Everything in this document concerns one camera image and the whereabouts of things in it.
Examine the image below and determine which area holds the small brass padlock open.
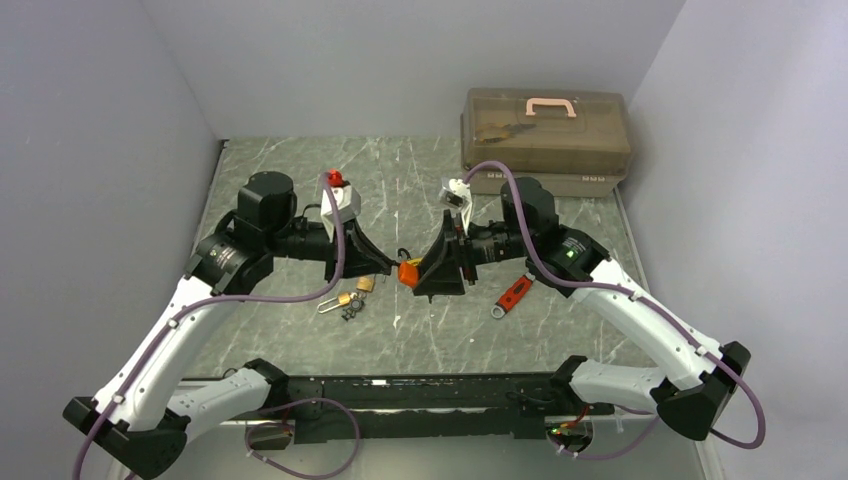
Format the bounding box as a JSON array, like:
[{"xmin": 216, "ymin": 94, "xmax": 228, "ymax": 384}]
[{"xmin": 356, "ymin": 276, "xmax": 376, "ymax": 293}]

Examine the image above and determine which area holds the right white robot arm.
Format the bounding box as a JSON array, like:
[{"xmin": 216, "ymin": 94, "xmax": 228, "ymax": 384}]
[{"xmin": 398, "ymin": 177, "xmax": 751, "ymax": 441}]

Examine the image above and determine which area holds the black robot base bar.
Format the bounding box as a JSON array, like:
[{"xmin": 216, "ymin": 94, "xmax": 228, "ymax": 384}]
[{"xmin": 221, "ymin": 370, "xmax": 614, "ymax": 445}]

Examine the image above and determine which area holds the red handled adjustable wrench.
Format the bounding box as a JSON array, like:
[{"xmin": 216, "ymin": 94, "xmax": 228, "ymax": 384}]
[{"xmin": 491, "ymin": 272, "xmax": 535, "ymax": 319}]

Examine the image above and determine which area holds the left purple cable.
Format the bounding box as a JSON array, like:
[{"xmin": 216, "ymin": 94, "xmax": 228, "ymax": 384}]
[{"xmin": 71, "ymin": 172, "xmax": 348, "ymax": 480}]

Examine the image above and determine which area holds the black keys bunch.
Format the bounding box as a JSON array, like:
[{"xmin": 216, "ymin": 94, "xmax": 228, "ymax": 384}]
[{"xmin": 341, "ymin": 296, "xmax": 365, "ymax": 321}]

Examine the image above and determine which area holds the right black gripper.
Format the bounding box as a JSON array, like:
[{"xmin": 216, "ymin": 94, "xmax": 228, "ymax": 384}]
[{"xmin": 413, "ymin": 210, "xmax": 534, "ymax": 295}]

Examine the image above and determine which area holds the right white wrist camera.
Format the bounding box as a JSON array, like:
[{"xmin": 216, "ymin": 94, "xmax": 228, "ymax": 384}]
[{"xmin": 438, "ymin": 178, "xmax": 473, "ymax": 230}]

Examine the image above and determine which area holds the brown translucent toolbox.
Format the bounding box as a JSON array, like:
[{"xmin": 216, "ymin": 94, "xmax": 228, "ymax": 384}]
[{"xmin": 460, "ymin": 87, "xmax": 634, "ymax": 197}]

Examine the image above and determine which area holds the orange padlock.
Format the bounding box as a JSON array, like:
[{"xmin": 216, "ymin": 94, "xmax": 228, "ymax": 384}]
[{"xmin": 397, "ymin": 248, "xmax": 423, "ymax": 289}]

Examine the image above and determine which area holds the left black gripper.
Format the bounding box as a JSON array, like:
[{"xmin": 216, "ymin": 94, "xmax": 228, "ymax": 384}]
[{"xmin": 266, "ymin": 216, "xmax": 391, "ymax": 286}]

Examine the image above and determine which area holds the purple cable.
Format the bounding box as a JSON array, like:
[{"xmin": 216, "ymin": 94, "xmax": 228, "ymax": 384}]
[
  {"xmin": 71, "ymin": 172, "xmax": 348, "ymax": 480},
  {"xmin": 461, "ymin": 160, "xmax": 768, "ymax": 451}
]

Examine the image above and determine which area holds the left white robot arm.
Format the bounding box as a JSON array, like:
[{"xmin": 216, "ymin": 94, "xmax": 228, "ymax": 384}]
[{"xmin": 63, "ymin": 170, "xmax": 395, "ymax": 479}]

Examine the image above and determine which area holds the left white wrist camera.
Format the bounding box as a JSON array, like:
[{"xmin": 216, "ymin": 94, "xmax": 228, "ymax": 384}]
[{"xmin": 320, "ymin": 169, "xmax": 361, "ymax": 240}]

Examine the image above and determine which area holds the brass padlock long shackle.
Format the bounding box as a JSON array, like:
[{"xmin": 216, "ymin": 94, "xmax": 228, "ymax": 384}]
[{"xmin": 317, "ymin": 292, "xmax": 358, "ymax": 314}]

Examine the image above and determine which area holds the aluminium frame rail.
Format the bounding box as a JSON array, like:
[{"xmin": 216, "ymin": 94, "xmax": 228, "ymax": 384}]
[{"xmin": 164, "ymin": 406, "xmax": 724, "ymax": 479}]

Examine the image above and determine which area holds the pink toolbox handle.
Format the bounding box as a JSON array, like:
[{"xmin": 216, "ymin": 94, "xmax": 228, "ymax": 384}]
[{"xmin": 525, "ymin": 97, "xmax": 577, "ymax": 119}]

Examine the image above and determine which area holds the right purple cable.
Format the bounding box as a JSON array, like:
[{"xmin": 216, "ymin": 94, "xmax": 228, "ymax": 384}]
[{"xmin": 461, "ymin": 160, "xmax": 768, "ymax": 451}]

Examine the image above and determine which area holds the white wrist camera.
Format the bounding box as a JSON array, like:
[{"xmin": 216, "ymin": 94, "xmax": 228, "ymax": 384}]
[
  {"xmin": 438, "ymin": 178, "xmax": 473, "ymax": 230},
  {"xmin": 320, "ymin": 169, "xmax": 361, "ymax": 240}
]

